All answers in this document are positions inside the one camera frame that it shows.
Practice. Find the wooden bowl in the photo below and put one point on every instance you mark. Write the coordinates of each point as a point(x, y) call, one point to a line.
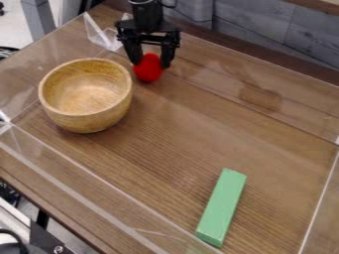
point(86, 94)

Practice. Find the red plush strawberry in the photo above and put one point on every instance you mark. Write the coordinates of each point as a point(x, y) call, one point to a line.
point(148, 70)

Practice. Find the clear acrylic corner bracket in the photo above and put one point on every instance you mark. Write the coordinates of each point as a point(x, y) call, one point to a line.
point(103, 38)

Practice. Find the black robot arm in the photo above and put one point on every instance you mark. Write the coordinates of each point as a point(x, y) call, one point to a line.
point(147, 28)

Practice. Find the grey post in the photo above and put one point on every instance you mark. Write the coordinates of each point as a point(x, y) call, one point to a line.
point(39, 16)

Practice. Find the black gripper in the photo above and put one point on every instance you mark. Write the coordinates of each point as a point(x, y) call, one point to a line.
point(164, 35)

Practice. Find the clear acrylic front wall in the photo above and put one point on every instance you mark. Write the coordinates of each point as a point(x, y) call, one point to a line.
point(112, 221)

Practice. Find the green rectangular block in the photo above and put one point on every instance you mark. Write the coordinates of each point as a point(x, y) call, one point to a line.
point(218, 215)

